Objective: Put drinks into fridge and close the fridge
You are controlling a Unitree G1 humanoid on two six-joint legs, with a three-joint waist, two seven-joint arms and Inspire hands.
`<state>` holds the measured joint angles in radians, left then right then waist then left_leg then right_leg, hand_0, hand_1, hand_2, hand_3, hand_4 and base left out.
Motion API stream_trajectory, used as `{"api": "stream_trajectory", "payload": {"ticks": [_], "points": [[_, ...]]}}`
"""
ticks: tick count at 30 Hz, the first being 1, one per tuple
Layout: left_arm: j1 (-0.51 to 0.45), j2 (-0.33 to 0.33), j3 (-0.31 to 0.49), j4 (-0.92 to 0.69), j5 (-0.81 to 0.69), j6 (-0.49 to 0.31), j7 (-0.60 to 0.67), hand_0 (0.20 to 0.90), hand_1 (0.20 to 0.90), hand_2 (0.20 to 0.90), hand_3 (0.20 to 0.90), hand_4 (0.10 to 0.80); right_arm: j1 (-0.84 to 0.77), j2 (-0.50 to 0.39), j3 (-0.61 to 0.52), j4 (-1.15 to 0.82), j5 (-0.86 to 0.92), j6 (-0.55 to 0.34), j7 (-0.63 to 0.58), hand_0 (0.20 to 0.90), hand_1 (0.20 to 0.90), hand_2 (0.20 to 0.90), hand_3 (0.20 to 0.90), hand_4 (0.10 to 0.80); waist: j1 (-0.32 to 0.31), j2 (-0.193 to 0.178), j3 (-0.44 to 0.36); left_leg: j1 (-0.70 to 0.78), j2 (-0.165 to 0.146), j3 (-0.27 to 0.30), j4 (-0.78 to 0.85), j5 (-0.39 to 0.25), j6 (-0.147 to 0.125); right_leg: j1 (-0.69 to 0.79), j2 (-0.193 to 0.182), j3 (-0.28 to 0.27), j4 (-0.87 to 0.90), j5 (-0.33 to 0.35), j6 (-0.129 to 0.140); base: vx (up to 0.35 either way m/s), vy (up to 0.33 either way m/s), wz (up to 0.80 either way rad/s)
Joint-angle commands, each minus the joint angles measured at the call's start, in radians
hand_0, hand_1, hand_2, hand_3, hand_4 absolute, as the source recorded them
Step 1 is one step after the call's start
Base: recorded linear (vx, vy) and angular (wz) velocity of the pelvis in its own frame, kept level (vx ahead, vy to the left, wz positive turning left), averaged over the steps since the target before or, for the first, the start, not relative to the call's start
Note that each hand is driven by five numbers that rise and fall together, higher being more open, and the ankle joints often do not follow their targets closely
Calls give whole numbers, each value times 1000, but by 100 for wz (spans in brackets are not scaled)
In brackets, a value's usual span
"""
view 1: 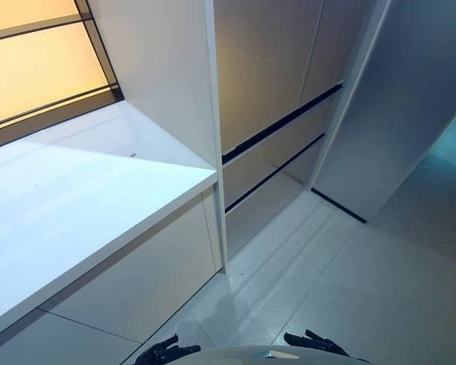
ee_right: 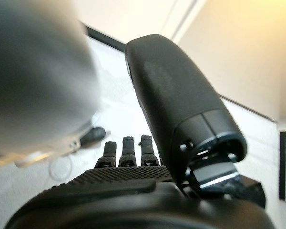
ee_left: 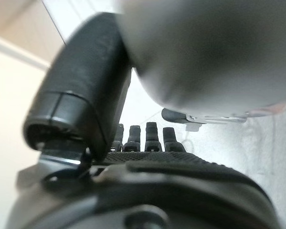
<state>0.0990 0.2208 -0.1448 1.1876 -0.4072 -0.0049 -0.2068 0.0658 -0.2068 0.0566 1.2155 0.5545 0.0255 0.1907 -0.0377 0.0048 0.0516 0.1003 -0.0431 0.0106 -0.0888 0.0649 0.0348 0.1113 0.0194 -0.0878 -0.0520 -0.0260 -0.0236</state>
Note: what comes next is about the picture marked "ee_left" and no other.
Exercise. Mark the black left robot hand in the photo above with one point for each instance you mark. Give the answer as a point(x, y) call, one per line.
point(81, 83)

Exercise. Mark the black left robot foot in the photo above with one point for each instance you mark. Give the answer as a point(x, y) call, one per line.
point(172, 115)

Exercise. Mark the silver left robot leg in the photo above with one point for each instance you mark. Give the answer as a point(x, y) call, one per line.
point(205, 47)

